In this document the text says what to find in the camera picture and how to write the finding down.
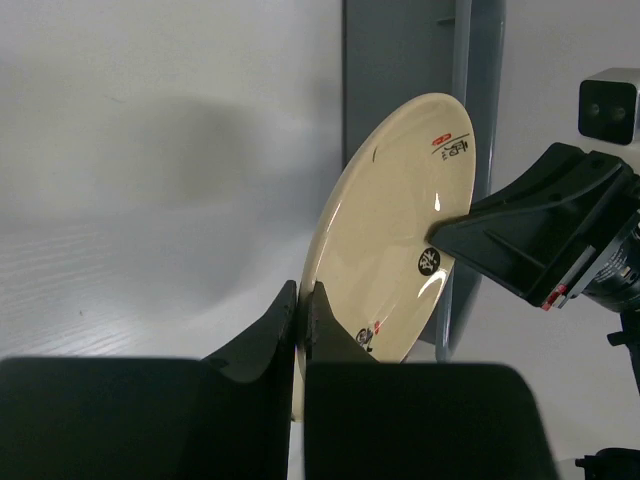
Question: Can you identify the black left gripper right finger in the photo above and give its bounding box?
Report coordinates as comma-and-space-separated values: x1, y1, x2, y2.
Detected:
303, 283, 558, 479

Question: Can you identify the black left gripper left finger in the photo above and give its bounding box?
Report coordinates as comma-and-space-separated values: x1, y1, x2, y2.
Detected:
1, 281, 297, 479

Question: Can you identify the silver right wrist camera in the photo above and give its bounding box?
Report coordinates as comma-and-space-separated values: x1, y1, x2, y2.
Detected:
578, 68, 639, 146

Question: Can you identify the grey plastic bin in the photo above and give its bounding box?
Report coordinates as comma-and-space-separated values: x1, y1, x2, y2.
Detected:
341, 0, 505, 364

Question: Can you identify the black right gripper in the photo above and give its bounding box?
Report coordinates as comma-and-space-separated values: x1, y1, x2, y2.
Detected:
428, 143, 639, 313

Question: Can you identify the beige dish with flowers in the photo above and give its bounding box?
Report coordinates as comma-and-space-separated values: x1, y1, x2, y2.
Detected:
292, 92, 476, 422

